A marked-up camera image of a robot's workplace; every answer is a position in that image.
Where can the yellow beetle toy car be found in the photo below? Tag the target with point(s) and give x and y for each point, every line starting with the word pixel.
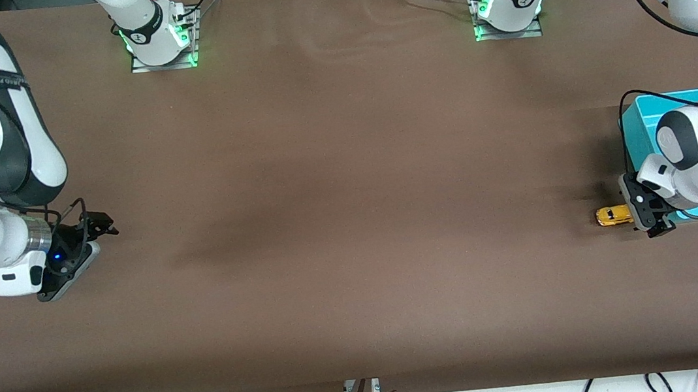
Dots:
pixel 613 216

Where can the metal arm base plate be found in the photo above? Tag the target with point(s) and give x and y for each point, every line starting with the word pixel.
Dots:
pixel 531 34
pixel 140 68

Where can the small metal table bracket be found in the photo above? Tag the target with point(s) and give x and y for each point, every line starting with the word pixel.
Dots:
pixel 376 387

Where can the turquoise plastic bin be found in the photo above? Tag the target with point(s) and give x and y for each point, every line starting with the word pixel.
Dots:
pixel 649 122

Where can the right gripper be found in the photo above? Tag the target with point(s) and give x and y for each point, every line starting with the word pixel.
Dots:
pixel 69 242

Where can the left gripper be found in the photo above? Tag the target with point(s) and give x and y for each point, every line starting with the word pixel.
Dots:
pixel 661 227

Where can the brown table cover sheet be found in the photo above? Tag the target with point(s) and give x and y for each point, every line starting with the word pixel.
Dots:
pixel 344 157

